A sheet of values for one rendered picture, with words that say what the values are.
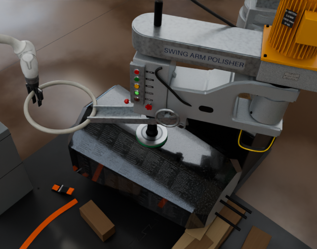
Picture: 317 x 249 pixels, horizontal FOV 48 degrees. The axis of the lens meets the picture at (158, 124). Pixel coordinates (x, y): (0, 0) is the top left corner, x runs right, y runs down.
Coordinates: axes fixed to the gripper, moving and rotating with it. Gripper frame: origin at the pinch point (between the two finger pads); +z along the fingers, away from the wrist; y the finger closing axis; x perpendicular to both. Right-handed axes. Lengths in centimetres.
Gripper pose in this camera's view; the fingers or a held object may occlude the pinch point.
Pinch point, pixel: (36, 101)
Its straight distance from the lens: 273.4
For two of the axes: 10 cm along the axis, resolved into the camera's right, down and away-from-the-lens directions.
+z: -1.2, 6.4, 7.6
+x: 4.8, -6.4, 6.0
